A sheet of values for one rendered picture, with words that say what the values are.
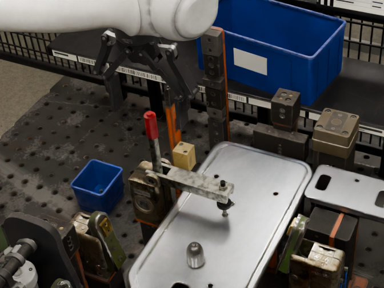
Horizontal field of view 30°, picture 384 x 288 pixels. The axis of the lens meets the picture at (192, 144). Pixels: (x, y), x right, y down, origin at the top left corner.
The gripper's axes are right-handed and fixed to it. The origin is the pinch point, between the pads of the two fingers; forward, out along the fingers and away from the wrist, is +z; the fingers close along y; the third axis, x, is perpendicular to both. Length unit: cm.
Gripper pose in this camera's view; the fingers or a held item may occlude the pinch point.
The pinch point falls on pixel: (149, 111)
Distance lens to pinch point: 129.9
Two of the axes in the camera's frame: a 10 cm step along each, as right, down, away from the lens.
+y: 8.9, 2.5, -3.8
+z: 0.7, 7.4, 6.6
